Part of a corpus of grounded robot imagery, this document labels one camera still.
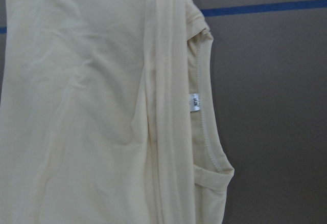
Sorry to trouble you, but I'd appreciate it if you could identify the cream printed t-shirt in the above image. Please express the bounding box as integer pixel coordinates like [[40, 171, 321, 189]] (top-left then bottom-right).
[[1, 0, 234, 223]]

